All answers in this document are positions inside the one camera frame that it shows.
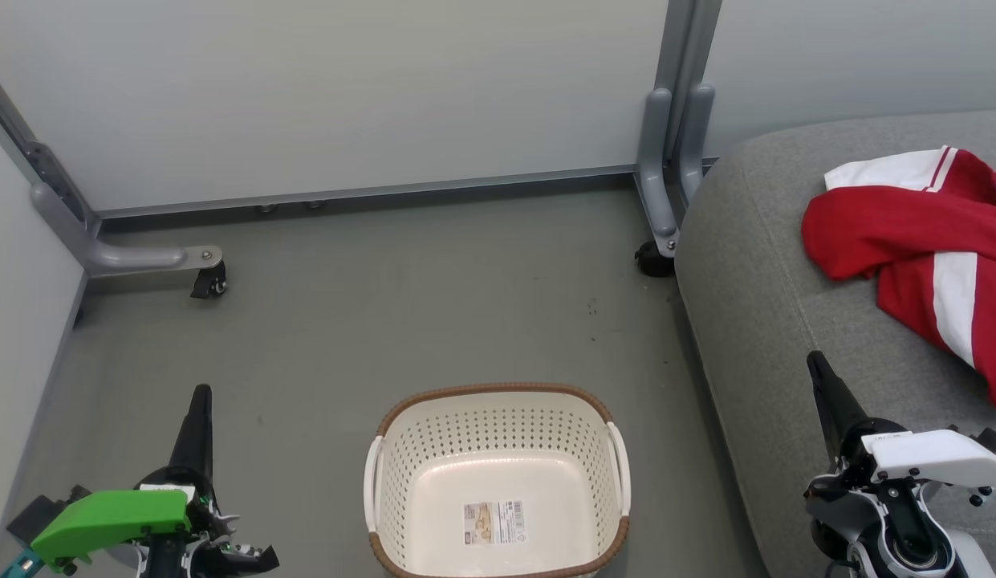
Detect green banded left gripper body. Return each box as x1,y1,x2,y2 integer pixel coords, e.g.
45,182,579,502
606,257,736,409
30,464,240,578

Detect red white sports jersey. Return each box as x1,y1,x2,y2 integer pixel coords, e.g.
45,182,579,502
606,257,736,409
801,145,996,415

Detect grey metal partition rail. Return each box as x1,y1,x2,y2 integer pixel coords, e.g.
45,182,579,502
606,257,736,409
95,163,640,221

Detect black caster wheel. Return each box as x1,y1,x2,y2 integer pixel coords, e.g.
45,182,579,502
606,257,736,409
633,240,677,279
189,260,228,300

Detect grey fabric sofa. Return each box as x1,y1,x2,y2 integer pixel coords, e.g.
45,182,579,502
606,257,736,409
673,108,996,578

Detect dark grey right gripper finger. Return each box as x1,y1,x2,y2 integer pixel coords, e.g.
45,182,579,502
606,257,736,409
806,350,869,468

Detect grey metal partition foot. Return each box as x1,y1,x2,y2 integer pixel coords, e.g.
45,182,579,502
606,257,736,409
634,0,723,259
0,63,226,279

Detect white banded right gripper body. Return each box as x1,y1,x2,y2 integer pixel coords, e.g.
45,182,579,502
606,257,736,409
833,419,996,492

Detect cream laundry basket brown rim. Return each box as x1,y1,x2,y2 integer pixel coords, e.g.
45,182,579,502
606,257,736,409
363,382,632,578

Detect teal left cable connector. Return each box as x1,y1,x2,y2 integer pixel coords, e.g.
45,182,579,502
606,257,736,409
0,549,46,578

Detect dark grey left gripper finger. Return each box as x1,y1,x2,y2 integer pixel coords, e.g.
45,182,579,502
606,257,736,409
169,383,215,484

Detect printed basket sticker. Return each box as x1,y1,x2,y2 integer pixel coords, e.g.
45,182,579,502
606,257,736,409
463,500,528,547

